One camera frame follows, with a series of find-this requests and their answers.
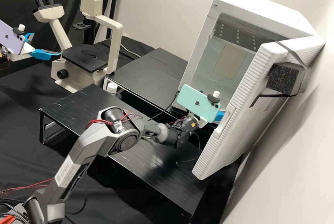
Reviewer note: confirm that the cream microscope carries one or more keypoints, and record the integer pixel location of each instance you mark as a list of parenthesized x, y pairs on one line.
[(83, 76)]

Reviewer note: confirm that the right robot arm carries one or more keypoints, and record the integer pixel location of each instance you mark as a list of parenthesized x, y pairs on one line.
[(86, 140)]

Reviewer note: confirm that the white-capped bottle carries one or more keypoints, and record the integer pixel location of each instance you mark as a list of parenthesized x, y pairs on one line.
[(112, 87)]

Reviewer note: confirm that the black platform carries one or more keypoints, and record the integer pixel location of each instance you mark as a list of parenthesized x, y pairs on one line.
[(156, 171), (146, 72)]

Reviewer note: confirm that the white incubator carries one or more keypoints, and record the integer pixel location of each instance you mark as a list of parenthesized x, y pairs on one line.
[(229, 59)]

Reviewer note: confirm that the wrist camera phone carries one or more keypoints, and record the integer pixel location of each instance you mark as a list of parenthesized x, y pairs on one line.
[(193, 101), (10, 37)]

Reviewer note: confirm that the left wrist camera phone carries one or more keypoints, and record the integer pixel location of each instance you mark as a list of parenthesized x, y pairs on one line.
[(10, 37)]

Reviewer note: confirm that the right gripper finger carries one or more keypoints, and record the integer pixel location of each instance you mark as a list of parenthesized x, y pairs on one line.
[(221, 116)]

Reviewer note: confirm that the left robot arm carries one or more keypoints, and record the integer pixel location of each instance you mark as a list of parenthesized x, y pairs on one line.
[(3, 54)]

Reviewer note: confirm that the right wrist camera phone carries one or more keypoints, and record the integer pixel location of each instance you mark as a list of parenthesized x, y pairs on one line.
[(193, 101)]

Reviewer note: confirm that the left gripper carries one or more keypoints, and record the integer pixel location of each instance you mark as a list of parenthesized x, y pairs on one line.
[(24, 51)]

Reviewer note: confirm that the incubator door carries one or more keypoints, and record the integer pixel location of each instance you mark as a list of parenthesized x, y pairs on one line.
[(248, 104)]

